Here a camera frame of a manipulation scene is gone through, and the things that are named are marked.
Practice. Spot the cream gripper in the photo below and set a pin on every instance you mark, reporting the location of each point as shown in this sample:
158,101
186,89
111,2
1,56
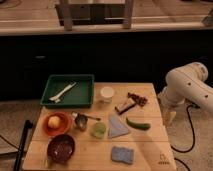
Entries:
168,113

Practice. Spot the dark red bowl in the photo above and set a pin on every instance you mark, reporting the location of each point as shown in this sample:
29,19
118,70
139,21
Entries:
61,148

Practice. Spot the blue triangular cloth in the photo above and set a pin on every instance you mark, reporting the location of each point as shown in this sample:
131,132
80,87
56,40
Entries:
116,127

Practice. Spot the black stand bar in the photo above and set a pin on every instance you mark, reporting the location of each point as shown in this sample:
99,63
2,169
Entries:
27,126

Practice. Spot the metal measuring spoon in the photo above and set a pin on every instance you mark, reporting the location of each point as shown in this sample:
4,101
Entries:
82,119

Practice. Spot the blue sponge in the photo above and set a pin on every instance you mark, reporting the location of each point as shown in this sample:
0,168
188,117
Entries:
122,154

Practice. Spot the orange bowl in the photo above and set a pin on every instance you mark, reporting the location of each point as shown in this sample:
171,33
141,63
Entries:
65,124

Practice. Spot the brown handled brush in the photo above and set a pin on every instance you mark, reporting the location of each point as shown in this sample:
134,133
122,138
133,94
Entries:
131,101

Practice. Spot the yellow lemon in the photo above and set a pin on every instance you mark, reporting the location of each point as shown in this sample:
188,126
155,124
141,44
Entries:
54,122

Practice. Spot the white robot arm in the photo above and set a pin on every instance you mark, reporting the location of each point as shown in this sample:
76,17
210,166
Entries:
185,83

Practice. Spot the green pepper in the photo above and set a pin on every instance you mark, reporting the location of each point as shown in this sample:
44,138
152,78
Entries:
139,126

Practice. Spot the green plastic tray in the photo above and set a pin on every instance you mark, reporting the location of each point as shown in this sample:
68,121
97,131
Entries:
80,96

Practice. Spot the green plastic cup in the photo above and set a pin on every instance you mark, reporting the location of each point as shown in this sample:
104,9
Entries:
98,130

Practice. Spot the white plastic utensil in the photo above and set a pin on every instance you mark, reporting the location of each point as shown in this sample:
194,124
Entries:
56,98

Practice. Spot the wooden frame legs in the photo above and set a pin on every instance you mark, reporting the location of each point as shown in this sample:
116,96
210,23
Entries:
97,14

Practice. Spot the white plastic cup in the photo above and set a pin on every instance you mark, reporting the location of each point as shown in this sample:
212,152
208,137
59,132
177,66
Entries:
106,94

